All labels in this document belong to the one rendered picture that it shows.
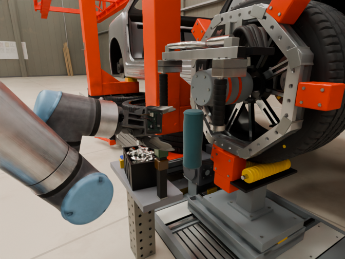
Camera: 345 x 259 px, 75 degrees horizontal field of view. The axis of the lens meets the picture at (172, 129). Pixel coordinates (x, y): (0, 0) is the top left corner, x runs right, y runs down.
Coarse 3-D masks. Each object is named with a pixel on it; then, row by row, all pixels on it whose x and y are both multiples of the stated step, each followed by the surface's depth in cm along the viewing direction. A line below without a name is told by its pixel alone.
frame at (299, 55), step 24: (216, 24) 89; (264, 24) 71; (288, 24) 70; (288, 48) 67; (192, 72) 108; (288, 72) 66; (288, 96) 68; (288, 120) 68; (216, 144) 100; (240, 144) 93; (264, 144) 78
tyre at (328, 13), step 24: (264, 0) 79; (312, 24) 66; (336, 24) 69; (312, 48) 67; (336, 48) 64; (312, 72) 68; (336, 72) 64; (312, 120) 71; (336, 120) 72; (288, 144) 79; (312, 144) 76
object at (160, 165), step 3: (156, 159) 80; (165, 159) 79; (156, 162) 80; (159, 162) 78; (162, 162) 78; (165, 162) 79; (156, 165) 80; (159, 165) 78; (162, 165) 79; (165, 165) 79; (156, 168) 80; (159, 168) 78; (162, 168) 79; (165, 168) 80
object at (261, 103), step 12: (252, 60) 90; (264, 60) 86; (252, 72) 95; (264, 72) 85; (276, 72) 81; (264, 84) 86; (252, 96) 97; (264, 96) 89; (228, 108) 117; (240, 108) 99; (252, 108) 94; (264, 108) 89; (228, 120) 106; (240, 120) 115; (252, 120) 94; (276, 120) 84; (228, 132) 105; (240, 132) 106; (252, 132) 95; (264, 132) 109
